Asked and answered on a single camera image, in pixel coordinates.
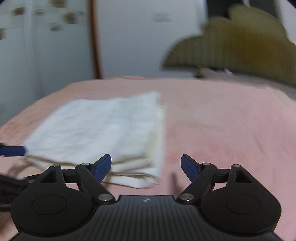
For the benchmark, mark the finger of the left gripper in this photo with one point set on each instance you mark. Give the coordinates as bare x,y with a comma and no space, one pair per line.
12,150

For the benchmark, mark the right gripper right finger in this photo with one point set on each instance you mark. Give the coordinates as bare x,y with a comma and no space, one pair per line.
201,177

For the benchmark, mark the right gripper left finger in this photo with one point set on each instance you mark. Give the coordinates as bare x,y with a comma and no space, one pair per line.
91,176

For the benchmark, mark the white patterned pants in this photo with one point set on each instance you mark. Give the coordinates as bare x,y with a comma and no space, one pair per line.
129,129

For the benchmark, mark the pink bed blanket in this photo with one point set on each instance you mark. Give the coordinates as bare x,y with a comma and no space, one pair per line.
223,121

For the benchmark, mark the brown wooden wardrobe trim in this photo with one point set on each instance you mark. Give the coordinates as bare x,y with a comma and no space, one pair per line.
94,39

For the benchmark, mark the white wardrobe with flowers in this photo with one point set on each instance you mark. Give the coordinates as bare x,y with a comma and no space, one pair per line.
45,45

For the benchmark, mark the olive green padded headboard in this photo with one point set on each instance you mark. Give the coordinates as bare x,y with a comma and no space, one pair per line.
258,47

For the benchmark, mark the dark window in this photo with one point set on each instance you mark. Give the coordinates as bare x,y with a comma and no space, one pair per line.
241,10

